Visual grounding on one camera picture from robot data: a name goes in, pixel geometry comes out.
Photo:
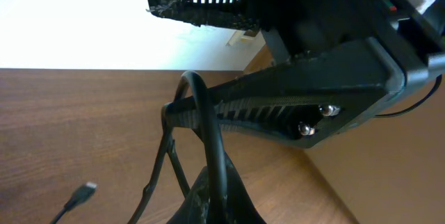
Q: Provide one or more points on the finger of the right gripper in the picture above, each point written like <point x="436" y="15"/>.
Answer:
<point x="227" y="14"/>

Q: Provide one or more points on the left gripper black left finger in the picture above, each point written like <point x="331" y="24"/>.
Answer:
<point x="195" y="207"/>

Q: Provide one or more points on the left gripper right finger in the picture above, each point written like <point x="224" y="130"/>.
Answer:
<point x="240" y="208"/>

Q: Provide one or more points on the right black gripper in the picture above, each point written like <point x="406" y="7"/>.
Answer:
<point x="338" y="61"/>

